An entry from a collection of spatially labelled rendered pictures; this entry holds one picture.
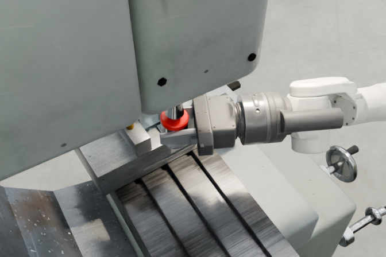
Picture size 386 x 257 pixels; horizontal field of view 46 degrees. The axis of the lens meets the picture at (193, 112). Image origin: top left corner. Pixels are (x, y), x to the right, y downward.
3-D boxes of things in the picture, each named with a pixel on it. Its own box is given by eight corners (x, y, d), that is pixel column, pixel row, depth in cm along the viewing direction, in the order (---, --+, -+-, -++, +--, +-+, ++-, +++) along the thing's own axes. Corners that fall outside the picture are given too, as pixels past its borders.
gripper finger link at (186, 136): (159, 131, 74) (196, 128, 74) (160, 143, 76) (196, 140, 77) (159, 138, 73) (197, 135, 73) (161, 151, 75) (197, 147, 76)
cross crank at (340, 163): (334, 156, 141) (343, 131, 133) (361, 183, 134) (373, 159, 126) (293, 178, 136) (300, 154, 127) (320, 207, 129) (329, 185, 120)
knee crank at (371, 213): (379, 203, 140) (385, 193, 136) (394, 218, 137) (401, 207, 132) (325, 236, 133) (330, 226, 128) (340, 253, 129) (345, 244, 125)
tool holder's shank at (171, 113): (182, 108, 76) (183, 57, 68) (185, 122, 74) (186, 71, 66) (163, 110, 76) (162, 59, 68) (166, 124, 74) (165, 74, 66)
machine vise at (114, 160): (205, 85, 111) (206, 50, 103) (243, 124, 103) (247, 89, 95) (72, 147, 98) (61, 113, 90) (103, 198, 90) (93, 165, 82)
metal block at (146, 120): (148, 102, 96) (146, 81, 91) (163, 120, 92) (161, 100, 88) (126, 112, 94) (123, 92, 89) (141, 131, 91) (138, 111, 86)
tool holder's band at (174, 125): (185, 108, 78) (186, 104, 77) (190, 129, 75) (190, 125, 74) (158, 111, 77) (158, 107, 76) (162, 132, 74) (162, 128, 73)
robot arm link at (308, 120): (256, 89, 81) (318, 84, 82) (259, 147, 83) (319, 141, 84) (272, 97, 70) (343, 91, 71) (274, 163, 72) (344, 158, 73)
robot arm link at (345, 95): (281, 82, 79) (340, 74, 85) (283, 132, 81) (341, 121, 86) (305, 84, 73) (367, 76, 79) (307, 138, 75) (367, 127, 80)
